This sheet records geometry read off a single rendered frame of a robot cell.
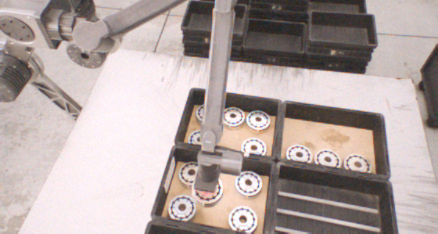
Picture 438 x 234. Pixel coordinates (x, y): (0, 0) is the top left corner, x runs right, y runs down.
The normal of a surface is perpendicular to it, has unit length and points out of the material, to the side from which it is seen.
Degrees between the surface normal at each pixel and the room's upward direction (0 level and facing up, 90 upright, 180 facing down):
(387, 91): 0
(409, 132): 0
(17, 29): 90
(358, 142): 0
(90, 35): 44
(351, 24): 90
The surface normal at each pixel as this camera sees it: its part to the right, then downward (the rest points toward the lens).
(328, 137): 0.00, -0.62
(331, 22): -0.15, 0.78
